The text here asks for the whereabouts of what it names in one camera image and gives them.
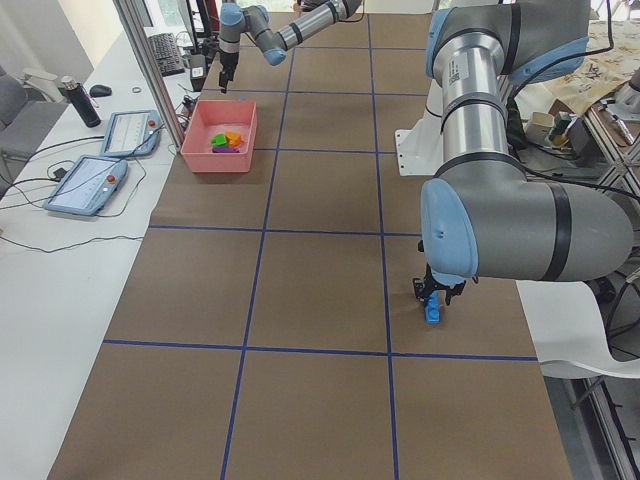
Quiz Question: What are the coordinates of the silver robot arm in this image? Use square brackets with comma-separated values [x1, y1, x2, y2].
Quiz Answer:
[413, 1, 634, 301]
[218, 0, 361, 94]

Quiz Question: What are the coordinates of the far teach pendant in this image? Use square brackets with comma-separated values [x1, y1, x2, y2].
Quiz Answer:
[100, 110, 163, 158]

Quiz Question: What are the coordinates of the purple sloped block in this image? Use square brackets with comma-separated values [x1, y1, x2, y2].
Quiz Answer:
[212, 146, 241, 154]

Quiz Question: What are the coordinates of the black water bottle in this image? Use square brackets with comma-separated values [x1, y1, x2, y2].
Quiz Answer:
[60, 75, 101, 128]

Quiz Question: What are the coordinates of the black keyboard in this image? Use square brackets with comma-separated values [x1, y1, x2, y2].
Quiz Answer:
[147, 33, 185, 77]

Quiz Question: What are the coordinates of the orange sloped block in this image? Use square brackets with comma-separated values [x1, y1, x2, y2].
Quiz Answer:
[225, 131, 243, 148]

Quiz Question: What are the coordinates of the near teach pendant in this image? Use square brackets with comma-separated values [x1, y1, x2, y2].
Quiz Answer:
[43, 155, 129, 216]

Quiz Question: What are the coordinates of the teach pendant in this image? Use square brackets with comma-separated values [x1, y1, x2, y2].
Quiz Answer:
[43, 155, 129, 216]
[100, 110, 163, 158]

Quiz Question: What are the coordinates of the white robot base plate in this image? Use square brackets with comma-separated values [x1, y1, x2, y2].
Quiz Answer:
[395, 82, 444, 176]

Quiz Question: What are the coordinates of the black computer mouse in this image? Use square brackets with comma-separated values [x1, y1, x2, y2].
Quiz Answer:
[89, 84, 112, 98]

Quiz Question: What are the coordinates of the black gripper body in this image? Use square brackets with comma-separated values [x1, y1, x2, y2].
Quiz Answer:
[220, 50, 239, 75]
[412, 264, 466, 306]

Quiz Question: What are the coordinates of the aluminium frame post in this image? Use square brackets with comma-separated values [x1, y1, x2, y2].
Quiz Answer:
[113, 0, 185, 152]

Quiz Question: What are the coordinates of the long blue four-stud block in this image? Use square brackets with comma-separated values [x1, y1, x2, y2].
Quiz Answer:
[424, 291, 441, 325]

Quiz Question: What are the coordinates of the pink plastic box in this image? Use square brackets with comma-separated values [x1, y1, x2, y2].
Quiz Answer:
[181, 100, 257, 173]

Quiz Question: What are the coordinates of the green two-stud block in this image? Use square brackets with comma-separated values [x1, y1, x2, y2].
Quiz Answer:
[210, 133, 228, 147]

